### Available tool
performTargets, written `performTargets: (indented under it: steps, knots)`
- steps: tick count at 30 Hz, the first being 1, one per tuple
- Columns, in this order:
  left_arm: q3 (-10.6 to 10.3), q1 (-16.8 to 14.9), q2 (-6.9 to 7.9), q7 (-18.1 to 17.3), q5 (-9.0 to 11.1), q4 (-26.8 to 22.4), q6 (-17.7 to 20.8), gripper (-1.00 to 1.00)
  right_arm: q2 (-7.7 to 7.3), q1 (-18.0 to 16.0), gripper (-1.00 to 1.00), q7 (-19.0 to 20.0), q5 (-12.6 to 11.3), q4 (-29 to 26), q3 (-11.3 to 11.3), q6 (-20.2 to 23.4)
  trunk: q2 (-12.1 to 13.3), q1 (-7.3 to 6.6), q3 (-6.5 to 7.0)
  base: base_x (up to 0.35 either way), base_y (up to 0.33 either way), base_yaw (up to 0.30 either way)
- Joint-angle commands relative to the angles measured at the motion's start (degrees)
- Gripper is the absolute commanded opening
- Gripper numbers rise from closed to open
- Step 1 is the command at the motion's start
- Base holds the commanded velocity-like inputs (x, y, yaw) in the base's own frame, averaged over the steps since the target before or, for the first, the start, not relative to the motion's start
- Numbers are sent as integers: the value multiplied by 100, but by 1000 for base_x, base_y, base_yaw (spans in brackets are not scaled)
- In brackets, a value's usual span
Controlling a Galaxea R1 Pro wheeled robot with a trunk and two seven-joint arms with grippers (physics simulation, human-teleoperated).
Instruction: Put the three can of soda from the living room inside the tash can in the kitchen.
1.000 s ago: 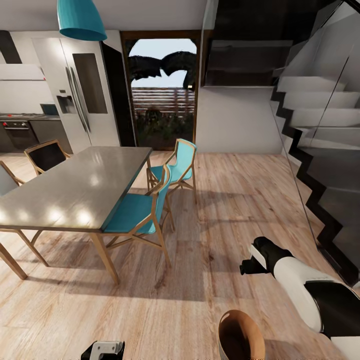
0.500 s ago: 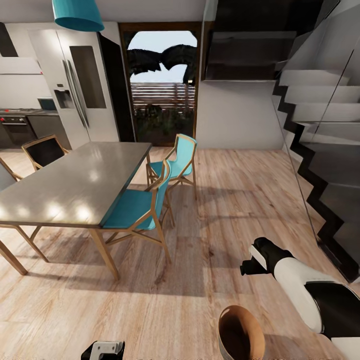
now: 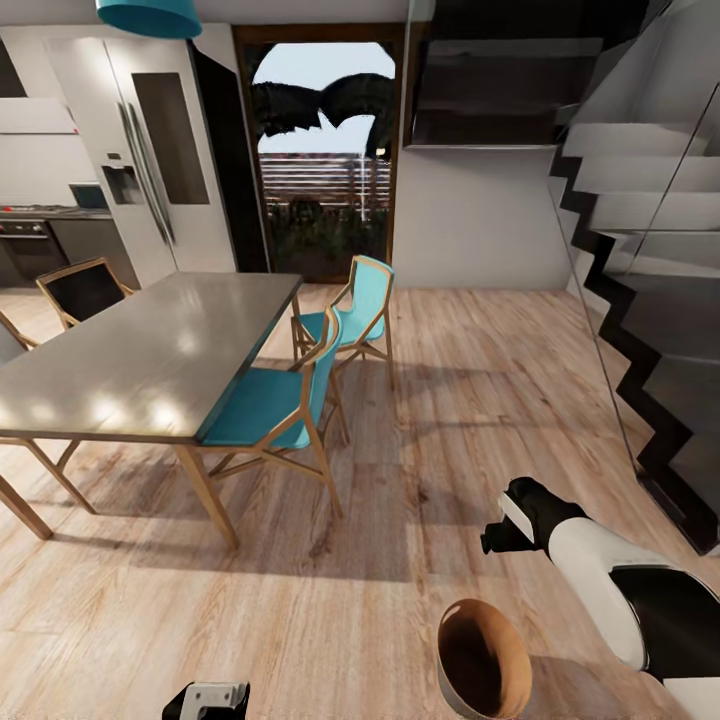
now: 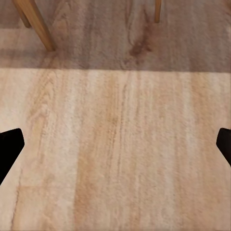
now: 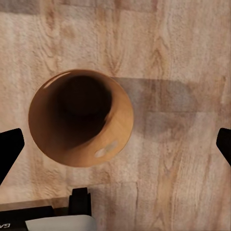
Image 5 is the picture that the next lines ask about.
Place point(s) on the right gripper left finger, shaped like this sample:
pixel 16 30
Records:
pixel 11 144

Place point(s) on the trash can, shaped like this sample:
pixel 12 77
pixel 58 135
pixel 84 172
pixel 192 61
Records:
pixel 76 113

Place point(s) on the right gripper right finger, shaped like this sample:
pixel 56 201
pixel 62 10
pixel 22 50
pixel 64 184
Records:
pixel 224 143

